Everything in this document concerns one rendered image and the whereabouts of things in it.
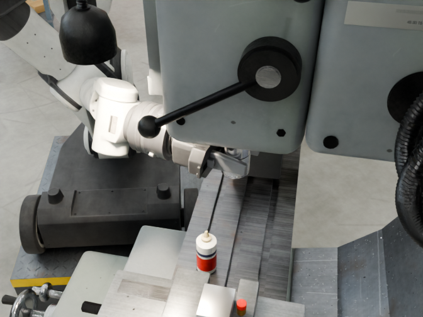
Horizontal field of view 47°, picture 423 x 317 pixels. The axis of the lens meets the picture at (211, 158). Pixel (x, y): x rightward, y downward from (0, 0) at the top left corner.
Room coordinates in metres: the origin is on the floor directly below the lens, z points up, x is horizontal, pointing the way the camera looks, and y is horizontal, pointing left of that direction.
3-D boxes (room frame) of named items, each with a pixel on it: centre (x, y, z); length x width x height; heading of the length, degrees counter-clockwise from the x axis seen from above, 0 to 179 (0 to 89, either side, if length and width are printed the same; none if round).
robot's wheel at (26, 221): (1.12, 0.60, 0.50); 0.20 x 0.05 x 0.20; 3
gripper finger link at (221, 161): (0.57, -0.02, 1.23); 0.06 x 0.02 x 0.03; 65
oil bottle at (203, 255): (0.62, 0.01, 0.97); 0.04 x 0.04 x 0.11
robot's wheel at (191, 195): (1.15, 0.07, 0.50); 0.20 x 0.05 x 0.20; 3
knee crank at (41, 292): (0.84, 0.45, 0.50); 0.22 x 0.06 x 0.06; 79
